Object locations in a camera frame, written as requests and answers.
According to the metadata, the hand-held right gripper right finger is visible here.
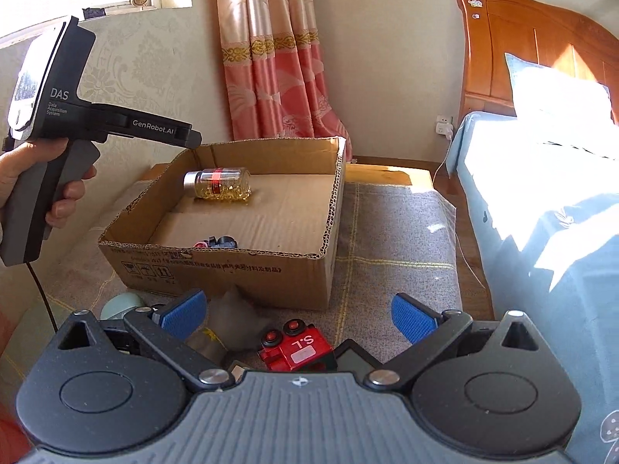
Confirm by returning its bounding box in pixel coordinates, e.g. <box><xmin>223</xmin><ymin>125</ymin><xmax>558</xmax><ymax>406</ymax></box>
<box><xmin>365</xmin><ymin>293</ymin><xmax>543</xmax><ymax>393</ymax></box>

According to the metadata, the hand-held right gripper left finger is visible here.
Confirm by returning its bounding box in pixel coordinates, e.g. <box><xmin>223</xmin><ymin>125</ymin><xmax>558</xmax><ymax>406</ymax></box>
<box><xmin>55</xmin><ymin>288</ymin><xmax>234</xmax><ymax>393</ymax></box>

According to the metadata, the mint green round object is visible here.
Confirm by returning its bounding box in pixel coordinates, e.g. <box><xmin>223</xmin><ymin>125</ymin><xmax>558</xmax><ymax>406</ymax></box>
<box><xmin>100</xmin><ymin>291</ymin><xmax>146</xmax><ymax>322</ymax></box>

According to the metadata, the red toy robot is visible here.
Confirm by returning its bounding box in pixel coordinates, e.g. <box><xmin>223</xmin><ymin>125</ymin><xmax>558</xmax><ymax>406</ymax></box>
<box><xmin>256</xmin><ymin>320</ymin><xmax>339</xmax><ymax>374</ymax></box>

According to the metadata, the cardboard box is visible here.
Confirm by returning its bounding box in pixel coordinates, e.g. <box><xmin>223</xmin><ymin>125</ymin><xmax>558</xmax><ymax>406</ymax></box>
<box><xmin>97</xmin><ymin>136</ymin><xmax>348</xmax><ymax>312</ymax></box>

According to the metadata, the person's left hand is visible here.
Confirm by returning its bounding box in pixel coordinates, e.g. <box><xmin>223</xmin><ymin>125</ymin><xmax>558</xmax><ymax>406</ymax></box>
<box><xmin>0</xmin><ymin>137</ymin><xmax>98</xmax><ymax>226</ymax></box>

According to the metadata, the grey plush toy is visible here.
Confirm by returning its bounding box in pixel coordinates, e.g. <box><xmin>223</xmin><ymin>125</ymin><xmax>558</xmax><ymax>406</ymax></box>
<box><xmin>186</xmin><ymin>284</ymin><xmax>272</xmax><ymax>363</ymax></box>

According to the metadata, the capsule bottle with silver cap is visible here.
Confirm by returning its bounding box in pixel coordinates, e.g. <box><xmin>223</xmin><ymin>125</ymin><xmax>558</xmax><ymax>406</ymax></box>
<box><xmin>183</xmin><ymin>167</ymin><xmax>253</xmax><ymax>202</ymax></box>

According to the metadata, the light blue bed sheet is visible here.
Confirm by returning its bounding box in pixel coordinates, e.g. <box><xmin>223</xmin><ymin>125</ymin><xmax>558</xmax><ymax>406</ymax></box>
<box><xmin>444</xmin><ymin>110</ymin><xmax>619</xmax><ymax>464</ymax></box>

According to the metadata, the pink patterned curtain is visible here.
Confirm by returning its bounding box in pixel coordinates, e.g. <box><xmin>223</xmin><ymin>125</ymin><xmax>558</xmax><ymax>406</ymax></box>
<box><xmin>213</xmin><ymin>0</ymin><xmax>353</xmax><ymax>161</ymax></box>

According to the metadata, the light blue pillow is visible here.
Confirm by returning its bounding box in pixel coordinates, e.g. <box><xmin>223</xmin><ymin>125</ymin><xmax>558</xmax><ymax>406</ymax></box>
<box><xmin>504</xmin><ymin>51</ymin><xmax>614</xmax><ymax>124</ymax></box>

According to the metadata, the wooden bed headboard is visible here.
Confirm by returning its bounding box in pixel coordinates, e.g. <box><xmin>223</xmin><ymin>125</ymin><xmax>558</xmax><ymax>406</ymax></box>
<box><xmin>455</xmin><ymin>0</ymin><xmax>619</xmax><ymax>126</ymax></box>

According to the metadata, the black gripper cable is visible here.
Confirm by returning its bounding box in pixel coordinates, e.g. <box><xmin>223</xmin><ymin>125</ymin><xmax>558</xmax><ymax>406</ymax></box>
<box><xmin>28</xmin><ymin>260</ymin><xmax>61</xmax><ymax>336</ymax></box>

